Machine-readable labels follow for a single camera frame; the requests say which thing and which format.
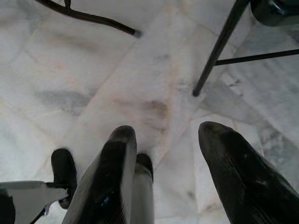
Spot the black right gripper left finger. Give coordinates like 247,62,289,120
62,125,138,224

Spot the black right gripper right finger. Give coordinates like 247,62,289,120
198,121,299,224

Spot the dark brown chair leg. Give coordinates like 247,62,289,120
35,0,142,38

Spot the dark green round object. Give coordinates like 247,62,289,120
250,0,299,28

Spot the black metal table frame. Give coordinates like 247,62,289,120
192,0,299,97

